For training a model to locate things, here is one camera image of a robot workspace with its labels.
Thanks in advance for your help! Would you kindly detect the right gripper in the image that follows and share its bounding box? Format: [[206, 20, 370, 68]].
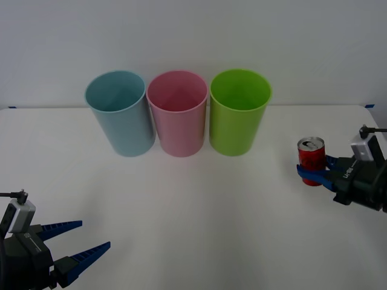
[[296, 153, 385, 210]]

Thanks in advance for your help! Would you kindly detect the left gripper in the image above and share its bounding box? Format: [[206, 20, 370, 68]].
[[0, 220, 111, 290]]

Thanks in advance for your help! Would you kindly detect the red drink can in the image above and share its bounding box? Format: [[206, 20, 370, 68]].
[[297, 136, 328, 187]]

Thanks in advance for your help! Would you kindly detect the green plastic bin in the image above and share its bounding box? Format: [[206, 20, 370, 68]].
[[209, 68, 273, 157]]

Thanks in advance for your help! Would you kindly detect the pale blue plastic bin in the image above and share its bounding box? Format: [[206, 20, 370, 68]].
[[83, 69, 157, 158]]

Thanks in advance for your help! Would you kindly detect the pink plastic bin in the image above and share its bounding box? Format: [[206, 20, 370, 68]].
[[146, 70, 209, 158]]

